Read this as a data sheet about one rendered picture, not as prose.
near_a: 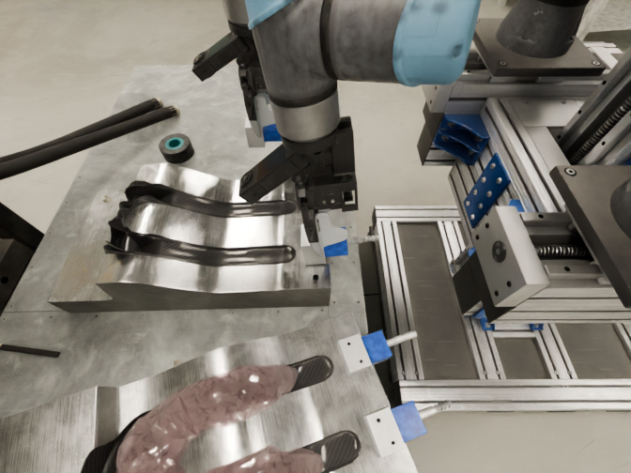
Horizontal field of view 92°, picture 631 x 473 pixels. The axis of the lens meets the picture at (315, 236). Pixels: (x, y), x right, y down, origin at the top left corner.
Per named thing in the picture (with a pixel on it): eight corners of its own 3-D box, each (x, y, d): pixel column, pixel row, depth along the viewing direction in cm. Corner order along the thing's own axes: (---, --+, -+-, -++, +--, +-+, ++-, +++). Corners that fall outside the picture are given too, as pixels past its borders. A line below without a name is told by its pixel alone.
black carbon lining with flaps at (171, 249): (297, 204, 64) (294, 172, 56) (296, 273, 56) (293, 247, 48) (130, 207, 64) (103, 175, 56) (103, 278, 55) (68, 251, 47)
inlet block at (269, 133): (307, 132, 71) (306, 112, 67) (307, 146, 69) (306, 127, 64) (251, 132, 71) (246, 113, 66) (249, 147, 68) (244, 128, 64)
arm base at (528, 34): (550, 23, 72) (582, -30, 63) (581, 58, 63) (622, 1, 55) (486, 24, 71) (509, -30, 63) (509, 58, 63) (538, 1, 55)
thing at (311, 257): (377, 236, 56) (377, 216, 52) (380, 258, 52) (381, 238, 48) (305, 243, 57) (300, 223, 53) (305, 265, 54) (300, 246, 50)
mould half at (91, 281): (323, 202, 73) (325, 160, 62) (329, 306, 59) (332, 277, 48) (114, 206, 73) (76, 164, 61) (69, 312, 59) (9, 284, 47)
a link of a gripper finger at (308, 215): (318, 248, 44) (309, 194, 39) (308, 249, 44) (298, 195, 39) (318, 229, 48) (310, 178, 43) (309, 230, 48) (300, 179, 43)
